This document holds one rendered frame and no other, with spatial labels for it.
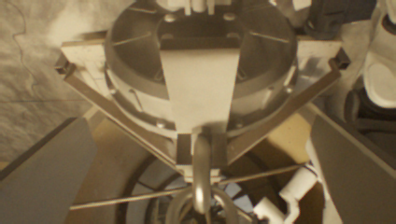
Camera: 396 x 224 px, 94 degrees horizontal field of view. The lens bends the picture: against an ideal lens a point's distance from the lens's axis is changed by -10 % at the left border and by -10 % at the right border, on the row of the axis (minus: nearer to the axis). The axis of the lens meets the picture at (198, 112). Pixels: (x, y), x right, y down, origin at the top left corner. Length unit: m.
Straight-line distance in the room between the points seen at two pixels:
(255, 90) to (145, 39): 0.15
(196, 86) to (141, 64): 0.10
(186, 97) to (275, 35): 0.17
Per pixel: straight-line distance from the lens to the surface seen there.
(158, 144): 0.97
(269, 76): 0.24
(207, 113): 0.18
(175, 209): 0.19
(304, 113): 1.34
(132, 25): 0.31
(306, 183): 0.82
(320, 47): 1.45
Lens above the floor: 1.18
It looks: 34 degrees down
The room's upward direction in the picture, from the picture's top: 180 degrees clockwise
